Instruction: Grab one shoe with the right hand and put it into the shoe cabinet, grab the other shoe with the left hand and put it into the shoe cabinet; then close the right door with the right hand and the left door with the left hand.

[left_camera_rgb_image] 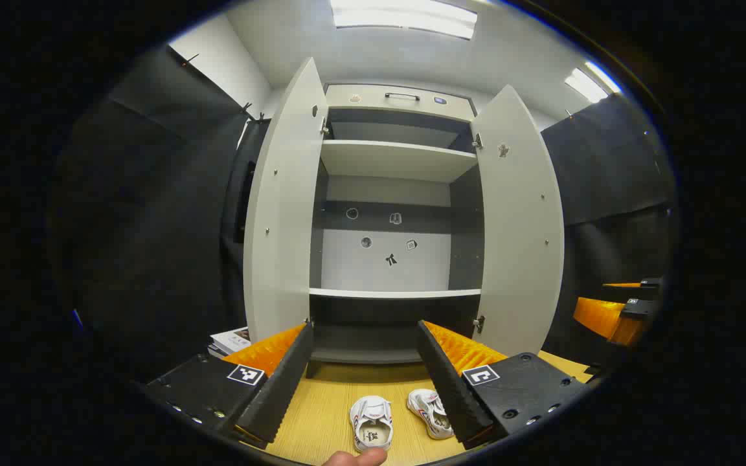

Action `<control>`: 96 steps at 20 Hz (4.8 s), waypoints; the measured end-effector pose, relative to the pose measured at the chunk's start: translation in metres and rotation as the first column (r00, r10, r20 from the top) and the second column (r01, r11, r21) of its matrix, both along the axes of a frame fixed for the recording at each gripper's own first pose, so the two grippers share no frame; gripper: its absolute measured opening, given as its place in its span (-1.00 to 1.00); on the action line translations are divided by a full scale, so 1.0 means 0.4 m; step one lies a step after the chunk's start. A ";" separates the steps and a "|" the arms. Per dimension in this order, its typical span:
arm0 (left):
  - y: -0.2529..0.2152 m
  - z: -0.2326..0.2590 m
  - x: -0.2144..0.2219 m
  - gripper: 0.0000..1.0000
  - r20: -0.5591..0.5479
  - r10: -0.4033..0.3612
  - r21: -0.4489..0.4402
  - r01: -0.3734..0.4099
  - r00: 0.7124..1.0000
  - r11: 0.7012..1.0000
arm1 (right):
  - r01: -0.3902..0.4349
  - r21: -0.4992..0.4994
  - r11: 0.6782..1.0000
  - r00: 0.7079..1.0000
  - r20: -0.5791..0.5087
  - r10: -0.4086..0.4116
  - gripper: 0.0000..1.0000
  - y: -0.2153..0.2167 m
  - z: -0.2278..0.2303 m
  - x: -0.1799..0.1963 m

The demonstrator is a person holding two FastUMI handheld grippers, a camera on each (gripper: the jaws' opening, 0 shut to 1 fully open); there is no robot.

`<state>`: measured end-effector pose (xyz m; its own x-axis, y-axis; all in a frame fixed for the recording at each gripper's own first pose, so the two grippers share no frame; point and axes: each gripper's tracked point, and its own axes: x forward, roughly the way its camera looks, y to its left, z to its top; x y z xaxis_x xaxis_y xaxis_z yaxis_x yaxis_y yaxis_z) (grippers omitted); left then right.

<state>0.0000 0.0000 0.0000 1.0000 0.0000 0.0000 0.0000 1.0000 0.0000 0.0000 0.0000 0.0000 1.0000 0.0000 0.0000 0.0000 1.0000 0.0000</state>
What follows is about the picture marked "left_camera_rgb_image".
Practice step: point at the white cabinet door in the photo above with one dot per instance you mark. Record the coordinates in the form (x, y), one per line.
(519, 233)
(282, 213)

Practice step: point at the black backdrop cloth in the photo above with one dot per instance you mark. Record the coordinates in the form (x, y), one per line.
(153, 226)

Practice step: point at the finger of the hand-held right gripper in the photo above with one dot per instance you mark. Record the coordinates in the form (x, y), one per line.
(603, 317)
(650, 283)

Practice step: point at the stack of books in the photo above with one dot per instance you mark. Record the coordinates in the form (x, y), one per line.
(230, 340)

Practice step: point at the ceiling light panel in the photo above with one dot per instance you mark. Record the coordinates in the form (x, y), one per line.
(590, 83)
(405, 18)

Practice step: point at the white shoe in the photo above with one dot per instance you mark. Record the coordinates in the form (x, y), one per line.
(430, 411)
(372, 421)

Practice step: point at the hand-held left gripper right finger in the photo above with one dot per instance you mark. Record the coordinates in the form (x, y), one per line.
(447, 382)

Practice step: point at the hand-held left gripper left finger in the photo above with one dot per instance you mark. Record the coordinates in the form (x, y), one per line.
(282, 382)

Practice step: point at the white shoe cabinet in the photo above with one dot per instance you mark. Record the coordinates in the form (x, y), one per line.
(392, 158)

